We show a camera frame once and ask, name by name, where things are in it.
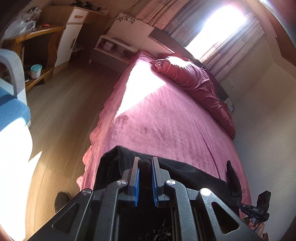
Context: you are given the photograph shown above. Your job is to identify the black embroidered pants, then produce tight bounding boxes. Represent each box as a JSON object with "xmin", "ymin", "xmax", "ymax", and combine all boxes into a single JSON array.
[{"xmin": 93, "ymin": 146, "xmax": 242, "ymax": 241}]

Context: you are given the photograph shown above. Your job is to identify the person right hand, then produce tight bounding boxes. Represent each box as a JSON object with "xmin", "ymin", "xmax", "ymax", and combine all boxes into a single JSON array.
[{"xmin": 244, "ymin": 217, "xmax": 269, "ymax": 240}]

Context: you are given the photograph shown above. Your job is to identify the black shoe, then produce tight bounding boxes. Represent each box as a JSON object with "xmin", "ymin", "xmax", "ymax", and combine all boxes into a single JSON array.
[{"xmin": 54, "ymin": 191, "xmax": 71, "ymax": 213}]

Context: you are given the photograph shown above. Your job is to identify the pink bed with sheet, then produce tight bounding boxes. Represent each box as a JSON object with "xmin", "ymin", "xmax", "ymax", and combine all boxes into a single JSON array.
[{"xmin": 77, "ymin": 51, "xmax": 251, "ymax": 204}]

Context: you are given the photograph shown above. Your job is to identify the red crumpled duvet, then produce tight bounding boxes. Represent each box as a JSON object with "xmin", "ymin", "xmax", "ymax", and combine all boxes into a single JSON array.
[{"xmin": 151, "ymin": 53, "xmax": 236, "ymax": 139}]

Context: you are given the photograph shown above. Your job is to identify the blue grey chair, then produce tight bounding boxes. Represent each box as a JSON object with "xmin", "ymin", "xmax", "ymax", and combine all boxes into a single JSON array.
[{"xmin": 1, "ymin": 49, "xmax": 31, "ymax": 130}]

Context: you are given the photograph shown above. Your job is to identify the teal white small container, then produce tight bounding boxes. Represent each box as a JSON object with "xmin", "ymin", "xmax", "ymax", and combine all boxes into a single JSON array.
[{"xmin": 30, "ymin": 64, "xmax": 43, "ymax": 79}]

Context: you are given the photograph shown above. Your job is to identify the dark bed headboard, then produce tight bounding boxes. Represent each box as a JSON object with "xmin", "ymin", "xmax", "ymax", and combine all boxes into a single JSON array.
[{"xmin": 149, "ymin": 28, "xmax": 229, "ymax": 102}]

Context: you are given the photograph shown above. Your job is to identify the white bedside shelf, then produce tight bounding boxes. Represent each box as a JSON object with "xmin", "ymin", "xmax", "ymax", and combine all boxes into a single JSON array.
[{"xmin": 89, "ymin": 35, "xmax": 139, "ymax": 73}]

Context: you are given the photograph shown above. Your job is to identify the patterned window curtains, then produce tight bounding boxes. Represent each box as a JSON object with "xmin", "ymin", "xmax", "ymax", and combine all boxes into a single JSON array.
[{"xmin": 137, "ymin": 0, "xmax": 264, "ymax": 80}]

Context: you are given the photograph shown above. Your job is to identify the wooden side table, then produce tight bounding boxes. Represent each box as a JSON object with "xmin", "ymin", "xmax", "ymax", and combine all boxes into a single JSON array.
[{"xmin": 2, "ymin": 24, "xmax": 66, "ymax": 91}]

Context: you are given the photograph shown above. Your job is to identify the white and wood cabinet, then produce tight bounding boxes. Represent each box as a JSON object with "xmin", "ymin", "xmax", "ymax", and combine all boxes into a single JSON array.
[{"xmin": 39, "ymin": 6, "xmax": 110, "ymax": 75}]

